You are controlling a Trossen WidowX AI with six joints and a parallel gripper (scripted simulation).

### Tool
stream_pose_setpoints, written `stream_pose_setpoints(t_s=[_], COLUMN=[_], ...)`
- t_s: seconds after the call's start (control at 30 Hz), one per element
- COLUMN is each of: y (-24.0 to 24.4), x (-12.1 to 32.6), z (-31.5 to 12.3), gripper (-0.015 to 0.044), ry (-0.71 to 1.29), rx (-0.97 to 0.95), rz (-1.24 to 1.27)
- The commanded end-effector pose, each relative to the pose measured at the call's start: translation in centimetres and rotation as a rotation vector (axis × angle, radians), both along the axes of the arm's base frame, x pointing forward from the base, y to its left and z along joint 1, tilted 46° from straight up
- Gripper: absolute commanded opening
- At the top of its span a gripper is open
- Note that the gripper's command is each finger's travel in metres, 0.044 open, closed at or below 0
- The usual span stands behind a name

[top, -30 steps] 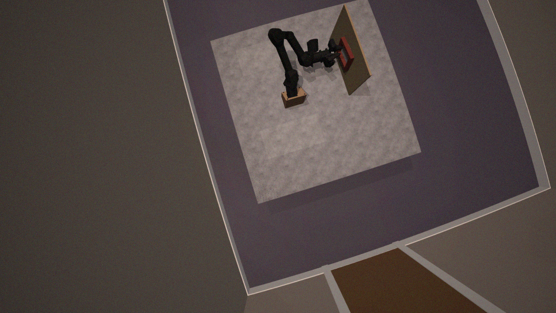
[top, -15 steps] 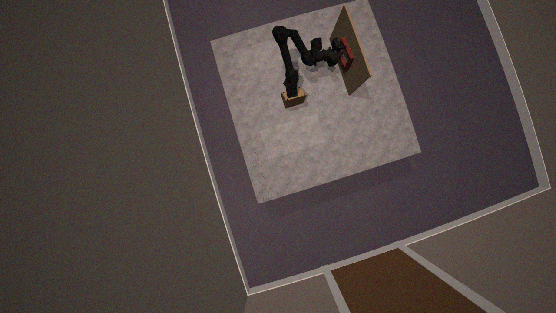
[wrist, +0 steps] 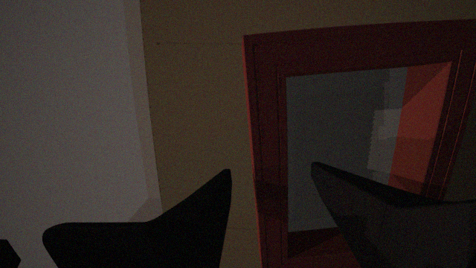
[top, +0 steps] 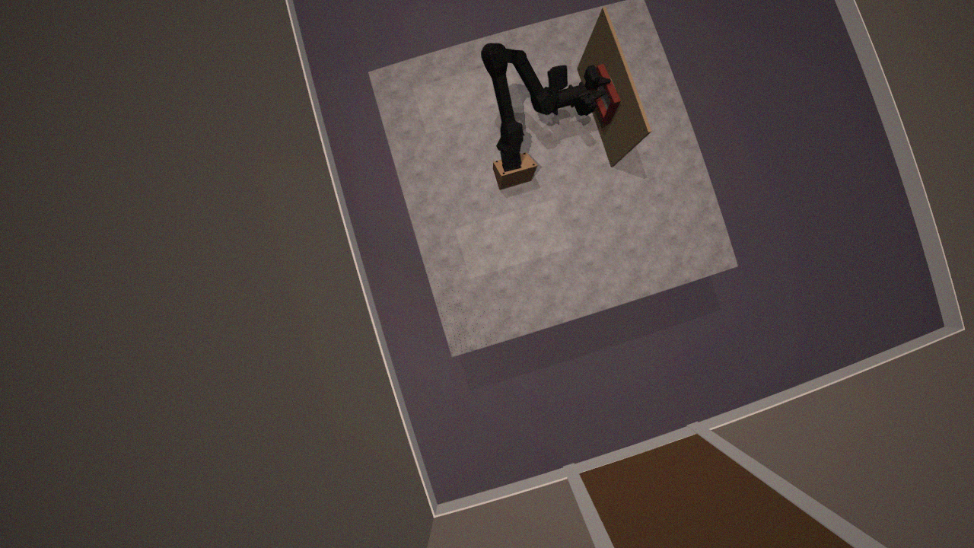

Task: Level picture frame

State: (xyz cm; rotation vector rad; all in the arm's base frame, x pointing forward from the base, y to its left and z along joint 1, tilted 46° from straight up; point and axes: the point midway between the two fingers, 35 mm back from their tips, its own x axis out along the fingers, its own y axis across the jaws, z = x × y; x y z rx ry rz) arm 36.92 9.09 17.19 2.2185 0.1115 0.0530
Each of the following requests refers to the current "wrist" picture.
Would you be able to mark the dark red picture frame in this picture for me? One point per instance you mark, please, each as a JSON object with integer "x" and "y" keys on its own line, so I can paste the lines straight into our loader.
{"x": 388, "y": 102}

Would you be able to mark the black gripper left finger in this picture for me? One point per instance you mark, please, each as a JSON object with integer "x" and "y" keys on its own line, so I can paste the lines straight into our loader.
{"x": 189, "y": 235}

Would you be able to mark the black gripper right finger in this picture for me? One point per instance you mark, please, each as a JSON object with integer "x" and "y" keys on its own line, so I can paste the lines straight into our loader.
{"x": 386, "y": 227}

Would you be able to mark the brown flat wooden board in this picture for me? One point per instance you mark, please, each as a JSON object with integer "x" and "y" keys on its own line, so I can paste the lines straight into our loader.
{"x": 196, "y": 93}

